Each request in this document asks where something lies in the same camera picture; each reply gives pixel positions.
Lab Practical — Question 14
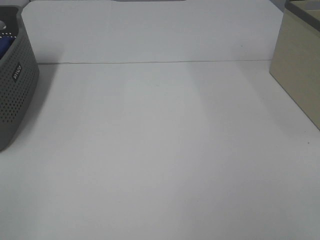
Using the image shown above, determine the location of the blue microfibre towel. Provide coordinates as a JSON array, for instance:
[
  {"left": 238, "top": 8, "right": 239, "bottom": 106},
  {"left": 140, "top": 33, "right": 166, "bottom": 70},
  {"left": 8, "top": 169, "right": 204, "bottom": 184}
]
[{"left": 0, "top": 36, "right": 15, "bottom": 59}]

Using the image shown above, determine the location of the beige storage box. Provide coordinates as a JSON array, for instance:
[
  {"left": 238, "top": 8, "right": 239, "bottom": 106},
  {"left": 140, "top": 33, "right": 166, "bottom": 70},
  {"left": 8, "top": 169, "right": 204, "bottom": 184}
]
[{"left": 269, "top": 0, "right": 320, "bottom": 128}]

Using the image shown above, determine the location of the grey perforated plastic basket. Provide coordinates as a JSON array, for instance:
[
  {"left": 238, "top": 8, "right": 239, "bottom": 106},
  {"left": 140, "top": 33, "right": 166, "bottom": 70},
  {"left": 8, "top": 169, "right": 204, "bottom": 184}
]
[{"left": 0, "top": 5, "right": 40, "bottom": 151}]

